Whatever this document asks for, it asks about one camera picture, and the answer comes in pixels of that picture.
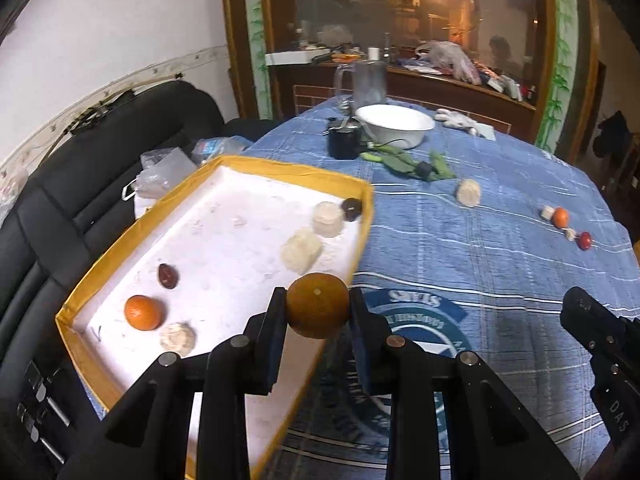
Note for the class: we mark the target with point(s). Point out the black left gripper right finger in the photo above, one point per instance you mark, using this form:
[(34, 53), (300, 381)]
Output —
[(452, 414)]

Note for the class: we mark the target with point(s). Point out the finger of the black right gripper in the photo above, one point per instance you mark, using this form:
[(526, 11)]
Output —
[(596, 328)]

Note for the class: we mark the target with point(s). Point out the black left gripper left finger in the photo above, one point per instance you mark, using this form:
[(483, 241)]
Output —
[(146, 434)]

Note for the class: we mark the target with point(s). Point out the red apple ball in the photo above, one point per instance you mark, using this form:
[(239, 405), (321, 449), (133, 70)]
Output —
[(584, 241)]

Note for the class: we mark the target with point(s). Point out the orange tangerine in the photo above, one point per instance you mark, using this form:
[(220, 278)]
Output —
[(560, 218), (317, 305), (144, 313)]

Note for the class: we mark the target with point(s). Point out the dark red jujube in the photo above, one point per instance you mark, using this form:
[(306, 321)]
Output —
[(167, 276)]

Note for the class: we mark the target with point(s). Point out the beige foam chunk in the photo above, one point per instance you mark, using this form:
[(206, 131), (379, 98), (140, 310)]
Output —
[(300, 252)]

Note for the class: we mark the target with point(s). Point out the dark brown round fruit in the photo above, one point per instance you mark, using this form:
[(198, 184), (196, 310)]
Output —
[(352, 209)]

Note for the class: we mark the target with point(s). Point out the beige foam round piece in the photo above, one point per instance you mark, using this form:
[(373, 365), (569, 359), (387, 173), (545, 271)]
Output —
[(327, 219)]

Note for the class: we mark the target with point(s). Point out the beige foam lump in tray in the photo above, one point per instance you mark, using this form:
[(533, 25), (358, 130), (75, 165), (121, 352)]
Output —
[(179, 338)]

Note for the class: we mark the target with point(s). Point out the orange tangerine in tray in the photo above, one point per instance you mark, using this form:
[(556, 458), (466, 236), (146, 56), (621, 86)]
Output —
[(144, 313)]

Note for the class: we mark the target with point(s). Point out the blue plaid tablecloth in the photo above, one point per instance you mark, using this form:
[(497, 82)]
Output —
[(490, 279)]

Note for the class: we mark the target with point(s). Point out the yellow cardboard tray box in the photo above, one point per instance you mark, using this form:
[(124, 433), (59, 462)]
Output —
[(222, 230)]

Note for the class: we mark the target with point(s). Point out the dark jacket on chair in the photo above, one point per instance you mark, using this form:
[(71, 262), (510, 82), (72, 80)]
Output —
[(613, 140)]

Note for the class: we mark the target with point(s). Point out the large beige foam cylinder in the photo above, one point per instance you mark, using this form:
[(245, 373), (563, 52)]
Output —
[(469, 193)]

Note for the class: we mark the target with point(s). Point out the light green cloth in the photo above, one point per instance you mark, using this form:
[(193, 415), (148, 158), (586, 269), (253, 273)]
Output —
[(484, 131)]

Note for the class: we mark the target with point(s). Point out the black leather sofa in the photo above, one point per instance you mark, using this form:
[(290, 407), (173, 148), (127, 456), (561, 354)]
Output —
[(69, 212)]

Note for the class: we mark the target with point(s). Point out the small black adapter box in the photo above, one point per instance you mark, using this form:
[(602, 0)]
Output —
[(424, 171)]

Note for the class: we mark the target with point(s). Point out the white work glove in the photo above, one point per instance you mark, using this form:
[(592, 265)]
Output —
[(456, 120)]

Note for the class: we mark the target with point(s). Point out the green fabric leaves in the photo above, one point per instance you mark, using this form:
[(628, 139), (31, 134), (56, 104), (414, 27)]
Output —
[(400, 162)]

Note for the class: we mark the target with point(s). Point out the clear plastic bag on sofa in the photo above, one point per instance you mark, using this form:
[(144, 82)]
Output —
[(162, 170)]

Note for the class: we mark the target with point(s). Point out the white enamel basin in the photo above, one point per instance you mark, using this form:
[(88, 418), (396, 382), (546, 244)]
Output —
[(395, 125)]

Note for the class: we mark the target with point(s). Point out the wooden counter shelf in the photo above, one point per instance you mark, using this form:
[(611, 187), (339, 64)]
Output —
[(298, 87)]

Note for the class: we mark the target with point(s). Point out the pink plastic bag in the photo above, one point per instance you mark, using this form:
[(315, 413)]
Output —
[(449, 55)]

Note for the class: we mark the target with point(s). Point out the black cube device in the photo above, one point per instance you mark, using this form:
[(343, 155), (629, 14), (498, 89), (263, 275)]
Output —
[(344, 141)]

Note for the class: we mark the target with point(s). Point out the clear plastic pitcher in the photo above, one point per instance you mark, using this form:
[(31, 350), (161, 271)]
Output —
[(368, 85)]

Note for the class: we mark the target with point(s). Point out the white paper cup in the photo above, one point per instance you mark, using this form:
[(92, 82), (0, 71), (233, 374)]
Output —
[(374, 53)]

